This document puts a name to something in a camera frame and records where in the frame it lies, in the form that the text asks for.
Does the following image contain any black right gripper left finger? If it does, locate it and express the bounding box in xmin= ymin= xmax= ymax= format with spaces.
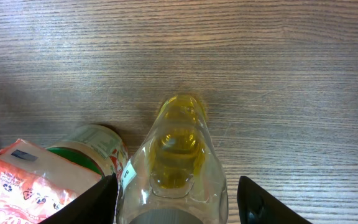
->
xmin=40 ymin=174 xmax=118 ymax=224

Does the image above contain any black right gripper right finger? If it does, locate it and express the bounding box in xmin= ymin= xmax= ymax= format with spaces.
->
xmin=237 ymin=176 xmax=311 ymax=224

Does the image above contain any red drink carton cup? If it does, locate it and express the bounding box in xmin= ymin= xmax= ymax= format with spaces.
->
xmin=0 ymin=124 xmax=129 ymax=224

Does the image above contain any yellow oil bottle silver cap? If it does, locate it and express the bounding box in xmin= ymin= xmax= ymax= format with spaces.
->
xmin=116 ymin=94 xmax=228 ymax=224

